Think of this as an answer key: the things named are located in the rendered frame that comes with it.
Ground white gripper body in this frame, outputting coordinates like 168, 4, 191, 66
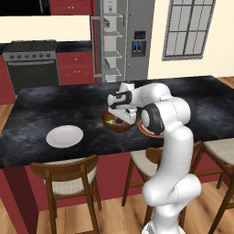
109, 106, 139, 124

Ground brown wooden bowl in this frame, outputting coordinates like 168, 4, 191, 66
101, 109, 139, 133

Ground dark eggplant with green stem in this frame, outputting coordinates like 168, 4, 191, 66
105, 117, 124, 126

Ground grey fridge door with shelves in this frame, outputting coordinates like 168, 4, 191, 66
90, 0, 126, 83

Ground grey fridge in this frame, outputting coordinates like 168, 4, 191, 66
94, 0, 156, 83

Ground red plate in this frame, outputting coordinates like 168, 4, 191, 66
137, 119, 165, 140

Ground wooden chair with beige seat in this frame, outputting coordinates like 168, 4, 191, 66
29, 154, 103, 234
191, 138, 234, 234
121, 140, 204, 229

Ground white plate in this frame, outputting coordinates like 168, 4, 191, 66
45, 124, 84, 149

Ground red kitchen island base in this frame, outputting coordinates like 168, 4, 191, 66
0, 149, 234, 234

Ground red base cupboards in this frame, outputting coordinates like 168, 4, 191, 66
0, 50, 99, 106

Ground black and grey stove oven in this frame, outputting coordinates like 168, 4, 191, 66
2, 39, 61, 97

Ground grey framed window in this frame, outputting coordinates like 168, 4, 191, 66
162, 0, 218, 62

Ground black microwave oven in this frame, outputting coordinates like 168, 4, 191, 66
0, 0, 51, 16

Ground grey fridge door handle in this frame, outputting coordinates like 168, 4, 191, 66
90, 16, 103, 79

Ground red wall cupboards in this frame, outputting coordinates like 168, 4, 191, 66
48, 0, 96, 16

